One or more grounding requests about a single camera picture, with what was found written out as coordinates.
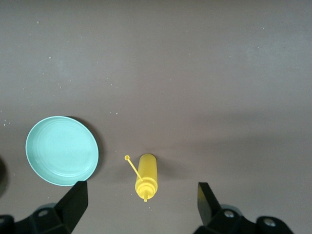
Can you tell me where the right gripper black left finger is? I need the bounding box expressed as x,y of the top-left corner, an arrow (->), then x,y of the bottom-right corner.
14,180 -> 89,234

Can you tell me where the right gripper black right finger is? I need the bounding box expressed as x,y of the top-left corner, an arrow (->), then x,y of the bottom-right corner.
195,182 -> 259,234

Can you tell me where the yellow squeeze bottle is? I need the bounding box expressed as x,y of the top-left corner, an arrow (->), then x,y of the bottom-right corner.
124,153 -> 159,203

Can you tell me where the mint green round plate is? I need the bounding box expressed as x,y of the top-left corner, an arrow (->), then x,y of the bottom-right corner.
25,116 -> 99,187

